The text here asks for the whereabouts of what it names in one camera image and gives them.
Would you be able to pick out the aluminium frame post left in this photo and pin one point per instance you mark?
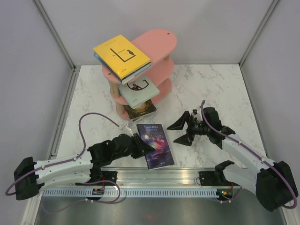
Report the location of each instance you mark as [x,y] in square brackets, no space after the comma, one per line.
[50,26]

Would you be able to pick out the pink three-tier shelf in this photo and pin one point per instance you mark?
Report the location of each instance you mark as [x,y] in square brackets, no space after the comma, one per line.
[157,44]

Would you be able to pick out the aluminium frame post right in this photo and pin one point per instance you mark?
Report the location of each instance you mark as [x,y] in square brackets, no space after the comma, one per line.
[268,14]

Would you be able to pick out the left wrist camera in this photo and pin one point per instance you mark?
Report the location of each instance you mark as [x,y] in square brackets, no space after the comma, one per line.
[129,128]

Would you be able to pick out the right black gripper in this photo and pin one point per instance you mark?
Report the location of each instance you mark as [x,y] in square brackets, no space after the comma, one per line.
[186,139]

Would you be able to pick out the black Moon and Sixpence book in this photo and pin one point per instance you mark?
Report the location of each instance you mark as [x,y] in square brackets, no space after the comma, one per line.
[140,117]

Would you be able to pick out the purple book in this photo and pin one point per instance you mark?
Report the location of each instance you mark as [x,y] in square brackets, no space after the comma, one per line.
[154,136]

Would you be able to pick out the yellow Little Prince book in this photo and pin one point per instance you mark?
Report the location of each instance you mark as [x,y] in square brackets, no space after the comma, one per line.
[121,55]

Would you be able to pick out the green fantasy cover book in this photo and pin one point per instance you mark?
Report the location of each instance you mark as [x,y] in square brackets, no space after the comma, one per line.
[140,111]

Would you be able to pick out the aluminium frame post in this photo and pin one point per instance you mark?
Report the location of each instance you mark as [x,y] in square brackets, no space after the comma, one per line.
[268,14]
[50,26]

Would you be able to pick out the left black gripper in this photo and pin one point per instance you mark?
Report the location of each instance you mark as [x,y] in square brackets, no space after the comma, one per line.
[142,146]

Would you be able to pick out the blue 20000 Leagues book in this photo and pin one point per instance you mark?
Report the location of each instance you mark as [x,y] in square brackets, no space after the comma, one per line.
[128,77]

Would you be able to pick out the aluminium rail base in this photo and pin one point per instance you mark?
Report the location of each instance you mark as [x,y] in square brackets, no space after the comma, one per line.
[162,177]

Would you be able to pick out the white slotted cable duct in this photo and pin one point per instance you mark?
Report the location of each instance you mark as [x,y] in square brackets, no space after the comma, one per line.
[132,192]

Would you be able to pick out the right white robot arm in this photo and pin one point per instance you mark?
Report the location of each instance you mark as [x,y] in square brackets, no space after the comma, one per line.
[271,182]

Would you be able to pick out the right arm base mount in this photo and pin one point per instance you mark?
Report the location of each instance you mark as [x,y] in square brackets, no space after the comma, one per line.
[225,189]

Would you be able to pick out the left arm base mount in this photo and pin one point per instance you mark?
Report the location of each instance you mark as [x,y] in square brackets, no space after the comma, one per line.
[105,179]

